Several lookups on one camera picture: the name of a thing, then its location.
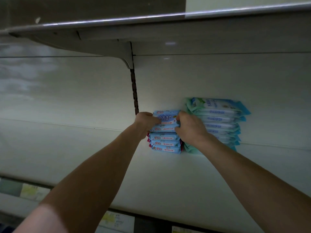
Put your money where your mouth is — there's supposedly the person's right forearm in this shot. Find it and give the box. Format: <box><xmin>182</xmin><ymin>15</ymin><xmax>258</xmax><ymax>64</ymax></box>
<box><xmin>197</xmin><ymin>138</ymin><xmax>311</xmax><ymax>233</ymax></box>

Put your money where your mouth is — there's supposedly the stack of blue green packets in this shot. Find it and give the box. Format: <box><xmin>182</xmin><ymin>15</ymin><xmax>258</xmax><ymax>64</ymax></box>
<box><xmin>184</xmin><ymin>97</ymin><xmax>251</xmax><ymax>154</ymax></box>

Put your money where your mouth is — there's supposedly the person's right hand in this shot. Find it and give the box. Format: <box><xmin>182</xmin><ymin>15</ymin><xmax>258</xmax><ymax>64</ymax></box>
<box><xmin>174</xmin><ymin>111</ymin><xmax>212</xmax><ymax>150</ymax></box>

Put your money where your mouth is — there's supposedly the person's left forearm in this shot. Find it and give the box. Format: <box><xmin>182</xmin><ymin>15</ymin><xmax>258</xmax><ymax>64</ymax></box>
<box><xmin>15</xmin><ymin>128</ymin><xmax>146</xmax><ymax>233</ymax></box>

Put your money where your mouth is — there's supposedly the metal store shelving unit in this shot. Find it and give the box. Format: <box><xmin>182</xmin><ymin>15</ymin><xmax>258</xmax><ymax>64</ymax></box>
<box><xmin>0</xmin><ymin>0</ymin><xmax>311</xmax><ymax>233</ymax></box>

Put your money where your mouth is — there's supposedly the person's left hand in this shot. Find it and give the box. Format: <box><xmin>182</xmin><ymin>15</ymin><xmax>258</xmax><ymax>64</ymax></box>
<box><xmin>132</xmin><ymin>111</ymin><xmax>162</xmax><ymax>140</ymax></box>

